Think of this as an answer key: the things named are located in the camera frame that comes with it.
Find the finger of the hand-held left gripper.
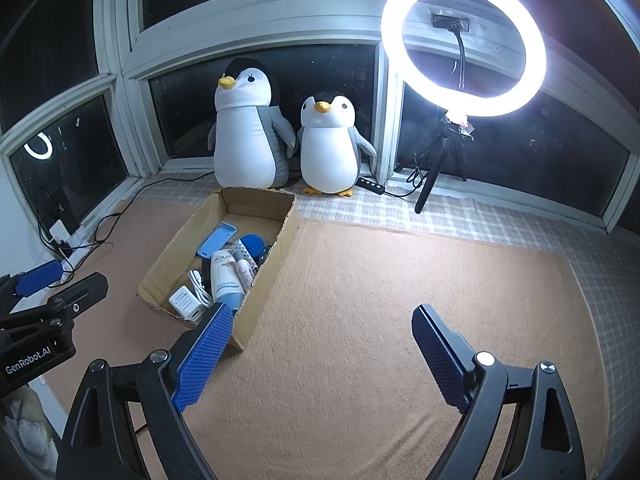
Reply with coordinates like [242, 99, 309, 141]
[0, 260, 64, 306]
[0, 272, 109, 333]

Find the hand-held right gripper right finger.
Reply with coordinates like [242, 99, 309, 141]
[411, 304, 588, 480]

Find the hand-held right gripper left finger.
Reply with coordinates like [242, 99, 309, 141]
[60, 302, 235, 480]

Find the white power adapter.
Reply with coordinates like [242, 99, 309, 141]
[168, 285, 206, 322]

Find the white usb cable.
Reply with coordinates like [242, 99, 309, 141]
[187, 269, 213, 306]

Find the white sunscreen bottle blue cap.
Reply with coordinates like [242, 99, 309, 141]
[210, 249, 248, 318]

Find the pink lip balm tube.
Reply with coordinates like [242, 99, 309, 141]
[235, 257, 257, 291]

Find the cardboard box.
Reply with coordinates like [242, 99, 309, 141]
[137, 186, 301, 352]

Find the light blue phone stand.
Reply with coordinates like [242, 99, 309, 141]
[197, 222, 236, 259]

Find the blue round tape measure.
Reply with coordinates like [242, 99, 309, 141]
[240, 235, 266, 261]

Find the person's left hand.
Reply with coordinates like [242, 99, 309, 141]
[0, 390, 56, 480]

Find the beige felt mat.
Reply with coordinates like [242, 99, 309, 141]
[65, 195, 613, 480]

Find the white checked blanket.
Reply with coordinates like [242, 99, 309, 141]
[115, 170, 640, 480]

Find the large penguin plush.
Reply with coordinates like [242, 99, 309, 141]
[207, 57, 297, 191]

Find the small penguin plush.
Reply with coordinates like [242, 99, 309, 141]
[296, 91, 377, 198]

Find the black thin cable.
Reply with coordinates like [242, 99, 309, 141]
[35, 172, 217, 286]

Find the black ring light cable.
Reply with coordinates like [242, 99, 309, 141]
[384, 157, 432, 199]

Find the white window frame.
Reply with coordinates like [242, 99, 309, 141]
[0, 0, 640, 235]

